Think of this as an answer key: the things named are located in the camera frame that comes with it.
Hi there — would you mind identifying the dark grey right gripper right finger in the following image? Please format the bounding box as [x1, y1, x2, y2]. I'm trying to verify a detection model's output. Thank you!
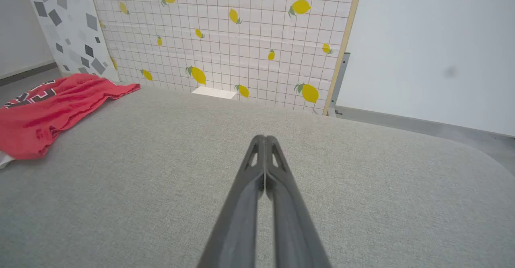
[265, 135, 332, 268]

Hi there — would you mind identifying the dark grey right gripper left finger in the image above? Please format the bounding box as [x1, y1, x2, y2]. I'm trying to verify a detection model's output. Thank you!
[196, 134, 266, 268]

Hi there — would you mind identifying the red and white jersey shirt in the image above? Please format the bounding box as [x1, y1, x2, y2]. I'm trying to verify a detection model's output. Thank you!
[0, 74, 141, 169]

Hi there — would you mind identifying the white rectangular block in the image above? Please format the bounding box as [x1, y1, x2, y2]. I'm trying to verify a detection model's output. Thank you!
[192, 86, 238, 99]

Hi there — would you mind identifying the grey terrazzo pattern board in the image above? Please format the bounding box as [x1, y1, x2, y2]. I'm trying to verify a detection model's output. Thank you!
[22, 0, 120, 82]

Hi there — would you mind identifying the grey metal stand bracket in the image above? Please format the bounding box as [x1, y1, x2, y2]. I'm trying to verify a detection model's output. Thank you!
[328, 52, 350, 118]

